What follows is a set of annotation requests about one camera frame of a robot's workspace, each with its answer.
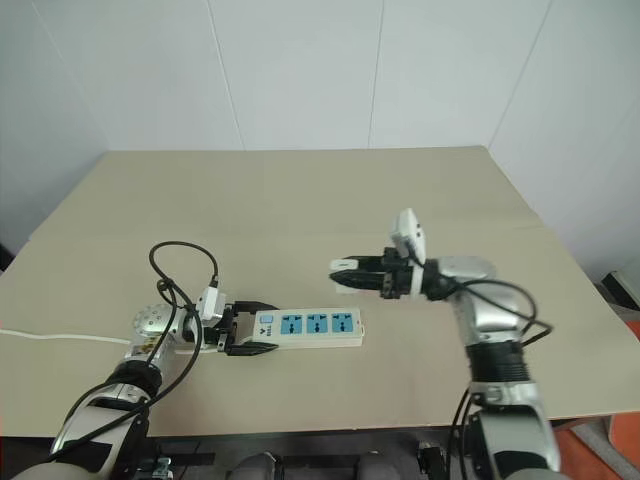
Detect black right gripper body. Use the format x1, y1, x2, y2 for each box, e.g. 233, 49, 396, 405
378, 246, 419, 302

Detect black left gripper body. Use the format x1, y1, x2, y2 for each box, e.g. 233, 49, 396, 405
213, 301, 242, 352

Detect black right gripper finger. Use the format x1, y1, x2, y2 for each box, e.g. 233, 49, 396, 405
348, 255, 387, 275
328, 270, 386, 295

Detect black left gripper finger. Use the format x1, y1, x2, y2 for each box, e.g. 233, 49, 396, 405
233, 300, 283, 316
225, 341, 280, 358

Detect white power strip blue sockets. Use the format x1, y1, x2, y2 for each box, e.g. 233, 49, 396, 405
236, 307, 366, 350

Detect dark grey rounded shape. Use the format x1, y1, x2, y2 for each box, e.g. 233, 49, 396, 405
230, 451, 282, 480

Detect black block under table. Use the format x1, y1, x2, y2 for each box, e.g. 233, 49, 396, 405
416, 439, 447, 480

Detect black box beside table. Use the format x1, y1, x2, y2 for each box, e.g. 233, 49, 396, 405
598, 268, 640, 307

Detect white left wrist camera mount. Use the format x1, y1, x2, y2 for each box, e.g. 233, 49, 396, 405
194, 285, 231, 347

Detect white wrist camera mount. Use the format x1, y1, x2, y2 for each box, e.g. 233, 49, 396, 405
194, 285, 231, 347
389, 208, 430, 301

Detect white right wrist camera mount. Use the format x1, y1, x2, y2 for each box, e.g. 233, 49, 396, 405
389, 208, 430, 301

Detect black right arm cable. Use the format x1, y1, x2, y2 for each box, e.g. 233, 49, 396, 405
439, 277, 555, 480

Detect white power strip cable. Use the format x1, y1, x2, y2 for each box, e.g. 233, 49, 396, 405
0, 327, 222, 357

